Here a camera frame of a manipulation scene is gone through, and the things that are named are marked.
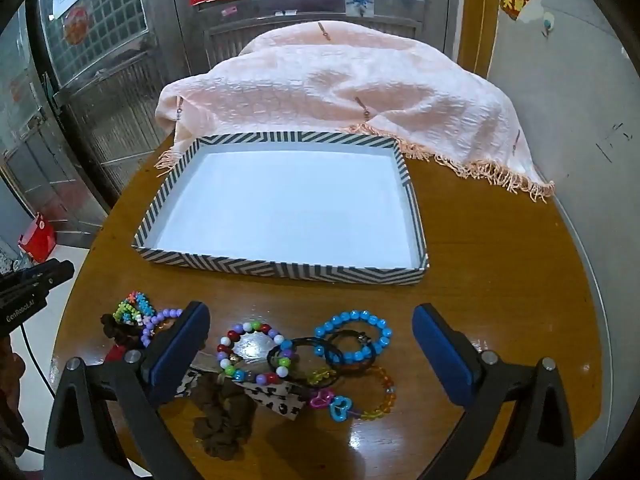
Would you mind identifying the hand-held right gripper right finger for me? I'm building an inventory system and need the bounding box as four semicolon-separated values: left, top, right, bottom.
412;302;577;480

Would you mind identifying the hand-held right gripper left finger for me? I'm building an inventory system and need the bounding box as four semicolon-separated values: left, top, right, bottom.
45;301;211;480

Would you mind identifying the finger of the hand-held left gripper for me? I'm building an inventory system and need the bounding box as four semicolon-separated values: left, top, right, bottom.
22;259;76;292

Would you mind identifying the purple bead bracelet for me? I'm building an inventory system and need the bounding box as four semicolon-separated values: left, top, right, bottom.
140;307;185;349

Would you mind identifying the multicolour bead bracelet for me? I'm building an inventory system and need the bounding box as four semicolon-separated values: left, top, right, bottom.
216;321;296;386

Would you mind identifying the green hair tie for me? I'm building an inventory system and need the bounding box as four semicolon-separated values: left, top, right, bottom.
114;290;156;326

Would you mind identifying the dark scrunchie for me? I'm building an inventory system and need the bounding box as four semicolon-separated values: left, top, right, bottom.
100;312;151;349

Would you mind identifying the blue bead bracelet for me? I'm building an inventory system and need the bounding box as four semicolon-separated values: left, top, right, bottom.
314;309;396;367

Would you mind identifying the black hair tie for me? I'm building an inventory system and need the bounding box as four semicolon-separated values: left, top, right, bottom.
327;329;379;372
266;337;346;376

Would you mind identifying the striped cardboard tray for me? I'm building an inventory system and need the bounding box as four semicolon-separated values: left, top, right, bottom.
131;131;430;286

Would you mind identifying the person's left forearm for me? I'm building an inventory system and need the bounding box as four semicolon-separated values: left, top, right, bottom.
0;336;28;461

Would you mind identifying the red bag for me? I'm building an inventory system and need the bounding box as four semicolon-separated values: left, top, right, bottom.
19;212;57;264

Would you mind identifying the brown scrunchie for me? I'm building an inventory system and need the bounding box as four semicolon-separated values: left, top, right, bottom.
192;375;259;461

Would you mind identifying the leopard print scrunchie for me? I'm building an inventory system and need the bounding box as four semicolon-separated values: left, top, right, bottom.
176;367;306;419

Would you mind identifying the metal security door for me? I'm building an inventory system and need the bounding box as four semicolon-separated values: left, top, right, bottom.
0;0;467;213

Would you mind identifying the round red sticker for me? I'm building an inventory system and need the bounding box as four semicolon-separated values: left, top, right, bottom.
62;6;91;44

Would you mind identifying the pink fringed blanket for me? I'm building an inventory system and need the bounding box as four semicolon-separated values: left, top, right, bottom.
154;21;556;205

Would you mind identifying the black cable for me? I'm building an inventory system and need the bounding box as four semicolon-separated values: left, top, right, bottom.
19;324;57;397

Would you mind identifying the orange bracelet with heart charms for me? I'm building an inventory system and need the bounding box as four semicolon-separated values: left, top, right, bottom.
307;365;399;424

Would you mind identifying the wooden door frame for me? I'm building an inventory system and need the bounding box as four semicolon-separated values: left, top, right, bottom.
459;0;501;81

